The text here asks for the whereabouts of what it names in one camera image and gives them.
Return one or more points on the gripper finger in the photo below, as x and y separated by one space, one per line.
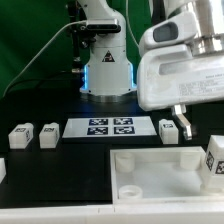
178 112

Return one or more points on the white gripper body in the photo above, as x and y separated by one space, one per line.
170 76

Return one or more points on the white square tabletop part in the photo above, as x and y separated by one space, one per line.
159 175

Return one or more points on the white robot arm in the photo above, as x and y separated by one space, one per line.
108 75

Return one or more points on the white plate with tags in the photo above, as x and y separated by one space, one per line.
109 127

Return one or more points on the white L-shaped obstacle fence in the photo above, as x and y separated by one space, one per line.
152 213

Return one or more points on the grey camera on mount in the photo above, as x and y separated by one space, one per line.
102 26

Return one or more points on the black camera stand pole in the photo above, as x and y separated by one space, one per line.
72 11

